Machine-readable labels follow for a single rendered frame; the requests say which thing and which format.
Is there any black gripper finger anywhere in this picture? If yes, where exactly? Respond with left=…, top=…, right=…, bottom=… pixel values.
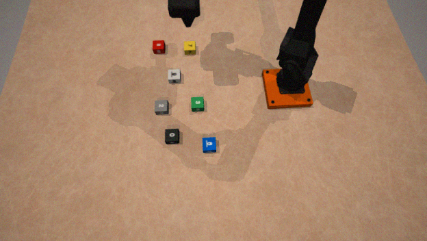
left=181, top=17, right=195, bottom=27

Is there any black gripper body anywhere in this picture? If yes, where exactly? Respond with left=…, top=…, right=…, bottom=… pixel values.
left=168, top=0, right=200, bottom=18

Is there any yellow block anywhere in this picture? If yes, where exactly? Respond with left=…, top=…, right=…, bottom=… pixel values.
left=184, top=41, right=196, bottom=55

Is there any green block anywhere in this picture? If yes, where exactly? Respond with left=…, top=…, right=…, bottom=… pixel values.
left=191, top=97, right=204, bottom=112

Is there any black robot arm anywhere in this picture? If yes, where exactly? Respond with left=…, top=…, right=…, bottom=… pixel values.
left=276, top=0, right=326, bottom=94

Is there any blue block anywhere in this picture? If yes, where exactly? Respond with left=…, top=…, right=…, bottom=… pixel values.
left=203, top=137, right=216, bottom=153

